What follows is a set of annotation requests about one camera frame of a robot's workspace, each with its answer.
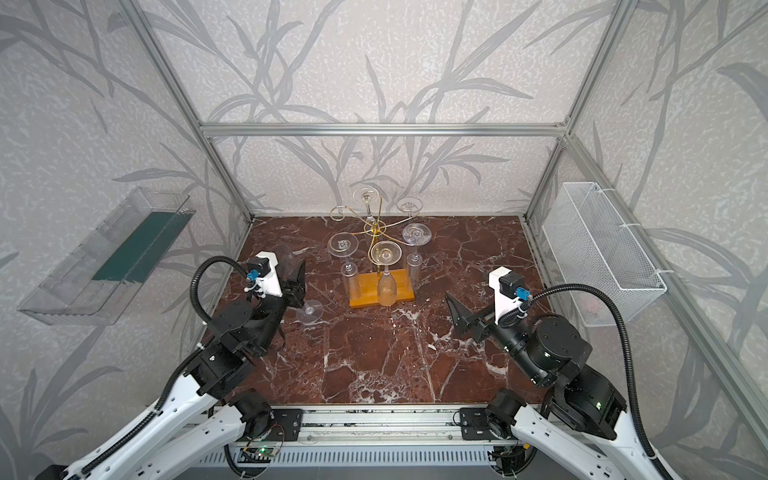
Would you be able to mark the gold wire glass rack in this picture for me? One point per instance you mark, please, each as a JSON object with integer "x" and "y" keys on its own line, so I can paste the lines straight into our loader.
{"x": 378, "y": 230}

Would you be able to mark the yellow wooden rack base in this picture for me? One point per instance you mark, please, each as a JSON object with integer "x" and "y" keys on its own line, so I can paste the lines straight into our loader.
{"x": 368, "y": 287}

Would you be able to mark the clear plastic wall bin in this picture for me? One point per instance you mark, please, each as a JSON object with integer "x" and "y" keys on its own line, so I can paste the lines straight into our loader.
{"x": 95, "y": 283}

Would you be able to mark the aluminium frame crossbar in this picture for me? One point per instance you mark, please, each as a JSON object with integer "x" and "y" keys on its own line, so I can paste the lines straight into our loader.
{"x": 382, "y": 129}

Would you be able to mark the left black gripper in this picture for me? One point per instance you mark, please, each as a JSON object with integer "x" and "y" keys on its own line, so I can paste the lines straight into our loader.
{"x": 285, "y": 294}

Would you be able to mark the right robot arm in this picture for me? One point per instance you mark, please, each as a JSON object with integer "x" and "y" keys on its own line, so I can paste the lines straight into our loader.
{"x": 584, "y": 422}

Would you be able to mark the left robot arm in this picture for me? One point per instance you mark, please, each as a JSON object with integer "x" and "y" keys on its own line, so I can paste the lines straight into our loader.
{"x": 200, "y": 409}

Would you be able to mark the front amber wine glass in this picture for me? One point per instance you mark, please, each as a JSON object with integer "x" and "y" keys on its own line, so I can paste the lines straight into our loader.
{"x": 385, "y": 254}

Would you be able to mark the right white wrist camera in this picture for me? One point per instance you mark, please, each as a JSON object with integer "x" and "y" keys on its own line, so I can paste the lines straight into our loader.
{"x": 512, "y": 300}

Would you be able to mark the green circuit board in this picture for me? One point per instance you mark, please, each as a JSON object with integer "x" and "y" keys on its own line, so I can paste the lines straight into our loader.
{"x": 259, "y": 454}

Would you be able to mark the white wire mesh basket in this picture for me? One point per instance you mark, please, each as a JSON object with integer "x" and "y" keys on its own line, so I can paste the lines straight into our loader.
{"x": 593, "y": 245}

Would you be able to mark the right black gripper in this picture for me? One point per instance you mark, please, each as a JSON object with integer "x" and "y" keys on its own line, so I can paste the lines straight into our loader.
{"x": 483, "y": 324}

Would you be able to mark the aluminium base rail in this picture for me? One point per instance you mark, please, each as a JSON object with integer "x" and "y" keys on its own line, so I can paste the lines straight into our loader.
{"x": 377, "y": 435}

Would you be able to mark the clear wine glass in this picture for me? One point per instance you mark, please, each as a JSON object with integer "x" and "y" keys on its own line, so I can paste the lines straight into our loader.
{"x": 410, "y": 207}
{"x": 369, "y": 197}
{"x": 311, "y": 313}
{"x": 415, "y": 236}
{"x": 343, "y": 245}

